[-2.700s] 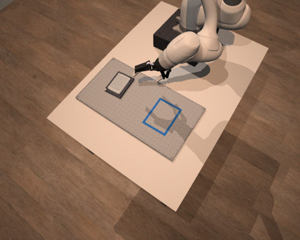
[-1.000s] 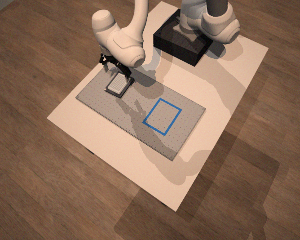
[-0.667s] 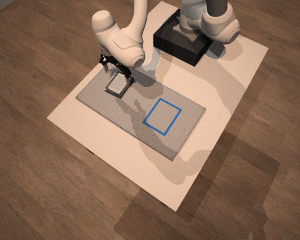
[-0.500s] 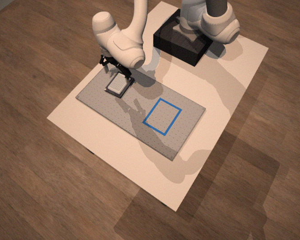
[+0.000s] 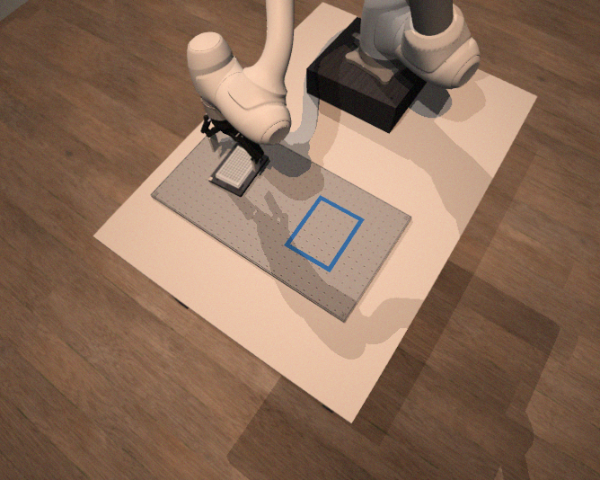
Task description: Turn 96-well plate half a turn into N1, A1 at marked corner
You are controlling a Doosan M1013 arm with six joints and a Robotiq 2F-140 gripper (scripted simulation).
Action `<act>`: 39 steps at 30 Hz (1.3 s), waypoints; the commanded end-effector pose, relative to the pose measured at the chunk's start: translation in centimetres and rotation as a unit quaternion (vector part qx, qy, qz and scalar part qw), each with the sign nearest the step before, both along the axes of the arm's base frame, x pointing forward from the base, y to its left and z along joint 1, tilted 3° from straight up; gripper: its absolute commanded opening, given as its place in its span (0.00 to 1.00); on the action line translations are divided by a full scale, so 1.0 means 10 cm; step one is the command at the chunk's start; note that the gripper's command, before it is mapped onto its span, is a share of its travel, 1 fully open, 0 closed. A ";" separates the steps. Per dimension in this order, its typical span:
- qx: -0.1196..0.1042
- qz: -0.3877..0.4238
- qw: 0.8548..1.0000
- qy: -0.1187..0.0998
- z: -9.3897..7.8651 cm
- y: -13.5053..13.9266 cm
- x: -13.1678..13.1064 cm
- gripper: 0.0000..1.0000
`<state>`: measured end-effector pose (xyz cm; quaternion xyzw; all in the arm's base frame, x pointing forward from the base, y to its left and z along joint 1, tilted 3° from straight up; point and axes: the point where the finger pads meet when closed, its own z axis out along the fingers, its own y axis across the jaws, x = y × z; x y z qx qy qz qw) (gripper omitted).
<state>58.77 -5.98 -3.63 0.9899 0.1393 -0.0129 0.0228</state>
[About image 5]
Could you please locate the blue rectangular tape outline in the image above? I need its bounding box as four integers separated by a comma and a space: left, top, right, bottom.
284, 195, 364, 272

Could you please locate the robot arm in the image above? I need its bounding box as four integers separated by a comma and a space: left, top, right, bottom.
187, 0, 481, 146

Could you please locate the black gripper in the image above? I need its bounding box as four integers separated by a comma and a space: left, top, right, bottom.
200, 114, 264, 173

